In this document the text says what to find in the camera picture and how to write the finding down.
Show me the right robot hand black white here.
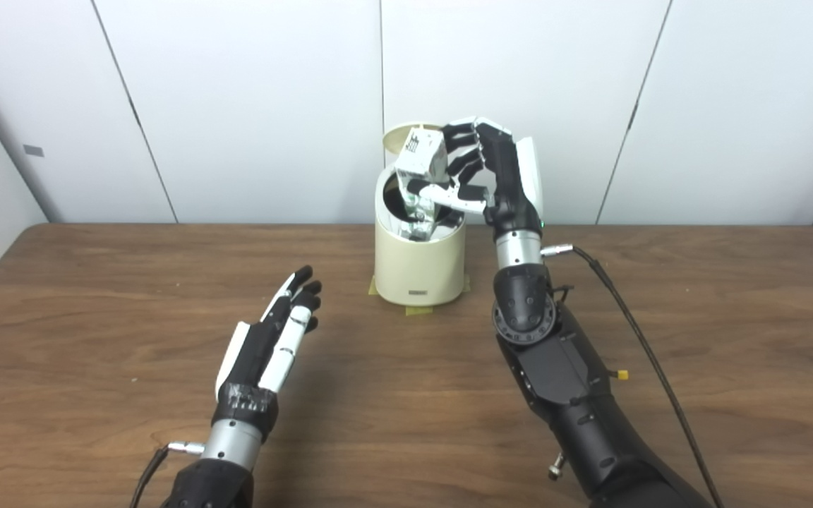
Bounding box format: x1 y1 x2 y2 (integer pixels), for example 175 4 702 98
406 117 546 239

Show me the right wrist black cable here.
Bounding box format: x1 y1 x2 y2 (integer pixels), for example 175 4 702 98
541 243 725 508

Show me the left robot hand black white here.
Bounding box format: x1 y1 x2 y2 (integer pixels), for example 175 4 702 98
215 265 323 442

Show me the cream-colored round bin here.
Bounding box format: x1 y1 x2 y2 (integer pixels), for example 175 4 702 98
374 164 468 307

